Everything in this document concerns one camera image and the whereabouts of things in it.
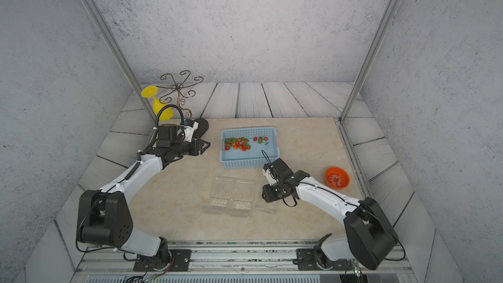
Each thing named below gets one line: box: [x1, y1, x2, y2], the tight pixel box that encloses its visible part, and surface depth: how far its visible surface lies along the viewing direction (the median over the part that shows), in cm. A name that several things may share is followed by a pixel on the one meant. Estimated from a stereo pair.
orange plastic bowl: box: [324, 166, 351, 190], surface depth 94 cm
